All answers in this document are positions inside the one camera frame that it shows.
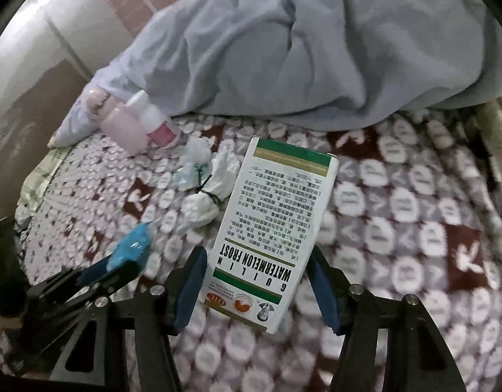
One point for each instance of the white bottle pink label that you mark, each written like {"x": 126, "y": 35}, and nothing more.
{"x": 155, "y": 120}

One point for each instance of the blue wrapper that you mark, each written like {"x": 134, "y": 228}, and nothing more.
{"x": 130, "y": 247}

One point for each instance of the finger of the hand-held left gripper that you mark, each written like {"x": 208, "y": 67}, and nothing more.
{"x": 91, "y": 271}
{"x": 120, "y": 275}

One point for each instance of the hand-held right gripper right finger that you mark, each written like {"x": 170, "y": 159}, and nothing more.
{"x": 326, "y": 294}

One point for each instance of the crumpled clear plastic wrapper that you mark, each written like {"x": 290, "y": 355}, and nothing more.
{"x": 191, "y": 163}

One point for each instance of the grey-blue duvet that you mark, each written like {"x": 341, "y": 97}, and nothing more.
{"x": 316, "y": 45}

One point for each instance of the patterned pale pouch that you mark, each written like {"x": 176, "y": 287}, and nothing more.
{"x": 77, "y": 116}

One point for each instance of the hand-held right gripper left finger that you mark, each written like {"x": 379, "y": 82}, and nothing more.
{"x": 189, "y": 290}

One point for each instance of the white green medicine box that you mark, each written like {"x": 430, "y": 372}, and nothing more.
{"x": 271, "y": 228}

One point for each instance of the maroon white printed blanket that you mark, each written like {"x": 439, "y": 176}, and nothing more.
{"x": 398, "y": 228}

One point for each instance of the pink plastic bottle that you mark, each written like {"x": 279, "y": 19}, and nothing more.
{"x": 124, "y": 130}

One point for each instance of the green checked sheet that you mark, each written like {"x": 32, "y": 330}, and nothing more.
{"x": 40, "y": 175}

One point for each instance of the white tied plastic bag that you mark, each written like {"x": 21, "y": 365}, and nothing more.
{"x": 210, "y": 196}

